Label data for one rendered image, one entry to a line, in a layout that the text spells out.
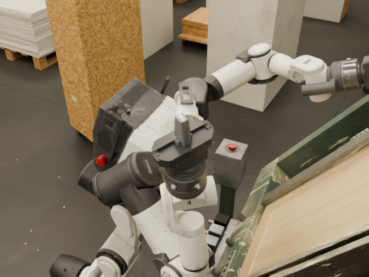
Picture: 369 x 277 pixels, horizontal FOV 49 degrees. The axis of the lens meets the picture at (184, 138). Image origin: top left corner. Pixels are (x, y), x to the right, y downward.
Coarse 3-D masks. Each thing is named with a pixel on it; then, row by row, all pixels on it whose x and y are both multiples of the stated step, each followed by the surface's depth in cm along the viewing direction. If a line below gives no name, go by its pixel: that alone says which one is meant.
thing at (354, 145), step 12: (348, 144) 130; (360, 144) 124; (336, 156) 130; (348, 156) 128; (312, 168) 139; (324, 168) 134; (288, 180) 149; (300, 180) 141; (276, 192) 150; (288, 192) 146
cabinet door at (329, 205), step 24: (336, 168) 129; (360, 168) 117; (312, 192) 131; (336, 192) 118; (360, 192) 107; (264, 216) 149; (288, 216) 133; (312, 216) 119; (336, 216) 108; (360, 216) 99; (264, 240) 134; (288, 240) 120; (312, 240) 109; (264, 264) 122
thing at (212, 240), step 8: (216, 216) 167; (224, 216) 167; (216, 224) 164; (224, 224) 165; (232, 224) 167; (208, 232) 162; (216, 232) 160; (224, 232) 164; (208, 240) 157; (216, 240) 157; (224, 240) 160; (216, 248) 157; (224, 248) 157; (216, 256) 154; (216, 264) 151; (208, 272) 149
